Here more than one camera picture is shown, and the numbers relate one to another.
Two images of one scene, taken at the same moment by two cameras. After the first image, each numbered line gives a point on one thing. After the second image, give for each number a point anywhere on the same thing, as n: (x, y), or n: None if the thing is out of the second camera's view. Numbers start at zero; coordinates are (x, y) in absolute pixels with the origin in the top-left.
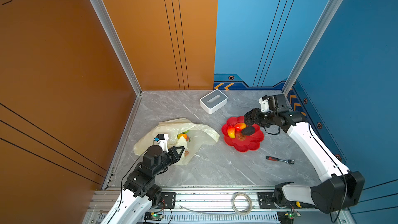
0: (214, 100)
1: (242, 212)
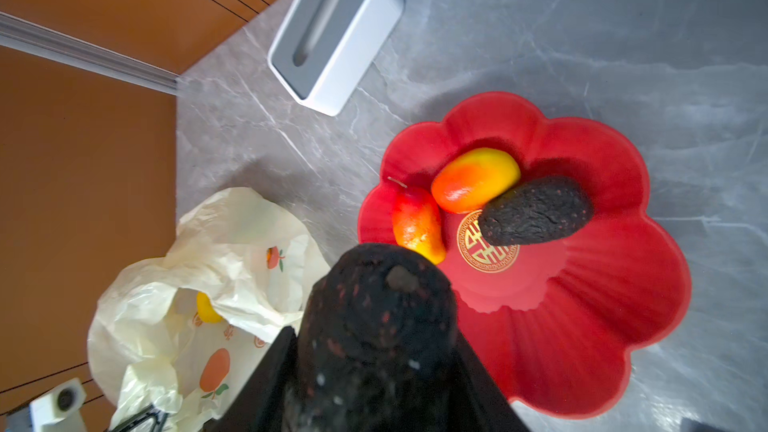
0: (342, 17)
1: None
